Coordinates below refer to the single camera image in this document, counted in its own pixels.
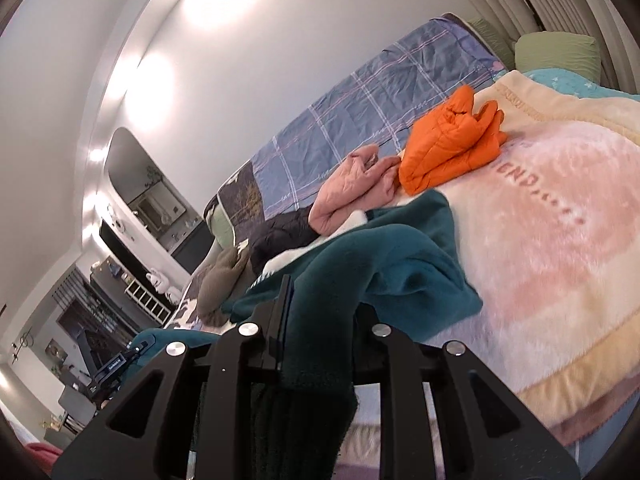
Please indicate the pink cream plush blanket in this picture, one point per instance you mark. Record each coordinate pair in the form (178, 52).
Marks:
(550, 240)

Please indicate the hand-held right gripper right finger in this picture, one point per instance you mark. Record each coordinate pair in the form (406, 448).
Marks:
(380, 327)

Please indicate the olive brown garment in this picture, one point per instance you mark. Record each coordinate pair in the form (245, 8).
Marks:
(220, 285)

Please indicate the wall mirror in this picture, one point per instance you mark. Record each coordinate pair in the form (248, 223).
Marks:
(157, 205)

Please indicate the orange puffer jacket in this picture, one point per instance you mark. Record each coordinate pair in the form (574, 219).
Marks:
(450, 145)

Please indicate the black puffer jacket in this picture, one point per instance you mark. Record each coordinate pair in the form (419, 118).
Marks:
(285, 235)

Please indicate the light blue star sheet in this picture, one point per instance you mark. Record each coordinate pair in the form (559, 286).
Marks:
(575, 82)

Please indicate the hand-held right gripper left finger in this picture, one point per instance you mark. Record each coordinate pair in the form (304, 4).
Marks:
(277, 320)

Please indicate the white shelf rack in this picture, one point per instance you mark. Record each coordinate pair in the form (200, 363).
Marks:
(147, 300)

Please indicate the pink garment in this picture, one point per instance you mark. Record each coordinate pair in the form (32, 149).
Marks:
(350, 190)

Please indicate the dark tree print blanket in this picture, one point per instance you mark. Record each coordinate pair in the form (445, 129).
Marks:
(240, 195)

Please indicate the green fleece coat cream collar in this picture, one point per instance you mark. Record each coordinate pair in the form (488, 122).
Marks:
(400, 260)

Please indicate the dark sink cabinet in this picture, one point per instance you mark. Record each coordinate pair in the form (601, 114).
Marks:
(192, 247)

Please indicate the white bear figurine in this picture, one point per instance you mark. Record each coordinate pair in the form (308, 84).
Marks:
(162, 285)

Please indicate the blue plaid bedsheet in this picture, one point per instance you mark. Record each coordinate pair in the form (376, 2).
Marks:
(360, 100)

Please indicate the green striped pillow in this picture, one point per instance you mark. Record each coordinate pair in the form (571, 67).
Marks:
(222, 227)

